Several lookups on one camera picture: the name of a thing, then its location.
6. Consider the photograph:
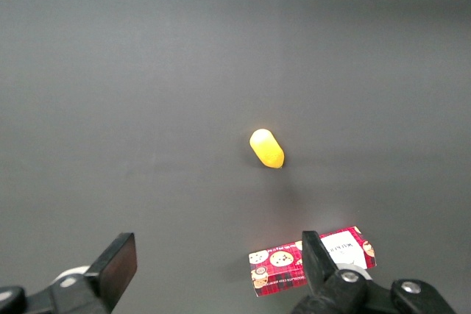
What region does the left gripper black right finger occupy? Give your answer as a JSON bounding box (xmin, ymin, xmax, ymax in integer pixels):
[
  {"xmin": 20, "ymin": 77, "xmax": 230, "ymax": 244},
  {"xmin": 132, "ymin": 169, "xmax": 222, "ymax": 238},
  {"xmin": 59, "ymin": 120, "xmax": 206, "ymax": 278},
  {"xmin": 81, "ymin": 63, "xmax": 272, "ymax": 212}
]
[{"xmin": 290, "ymin": 230, "xmax": 457, "ymax": 314}]

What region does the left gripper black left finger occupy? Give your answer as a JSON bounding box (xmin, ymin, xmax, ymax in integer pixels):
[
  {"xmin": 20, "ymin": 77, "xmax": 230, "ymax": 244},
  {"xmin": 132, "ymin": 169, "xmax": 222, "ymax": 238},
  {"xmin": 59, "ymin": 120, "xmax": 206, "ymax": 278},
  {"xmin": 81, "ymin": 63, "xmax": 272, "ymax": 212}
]
[{"xmin": 0, "ymin": 232, "xmax": 138, "ymax": 314}]

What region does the red tartan cookie box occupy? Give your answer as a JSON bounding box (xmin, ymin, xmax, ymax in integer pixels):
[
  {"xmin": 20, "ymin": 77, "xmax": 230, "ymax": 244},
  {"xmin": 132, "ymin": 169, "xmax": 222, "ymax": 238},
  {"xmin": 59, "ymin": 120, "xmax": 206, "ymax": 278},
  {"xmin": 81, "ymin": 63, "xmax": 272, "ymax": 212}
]
[{"xmin": 248, "ymin": 225, "xmax": 378, "ymax": 298}]

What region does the yellow lemon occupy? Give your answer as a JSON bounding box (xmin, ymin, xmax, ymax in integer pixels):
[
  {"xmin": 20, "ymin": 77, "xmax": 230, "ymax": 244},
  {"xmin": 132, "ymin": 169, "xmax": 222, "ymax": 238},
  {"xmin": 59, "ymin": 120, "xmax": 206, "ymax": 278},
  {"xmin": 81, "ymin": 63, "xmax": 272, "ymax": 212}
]
[{"xmin": 249, "ymin": 128, "xmax": 286, "ymax": 170}]

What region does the dark grey table mat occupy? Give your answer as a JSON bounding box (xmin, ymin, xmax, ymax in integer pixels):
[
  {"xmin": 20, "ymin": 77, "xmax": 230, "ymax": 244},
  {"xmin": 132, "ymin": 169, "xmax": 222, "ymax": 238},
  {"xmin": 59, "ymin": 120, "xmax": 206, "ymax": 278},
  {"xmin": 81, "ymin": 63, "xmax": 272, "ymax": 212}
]
[{"xmin": 0, "ymin": 0, "xmax": 471, "ymax": 314}]

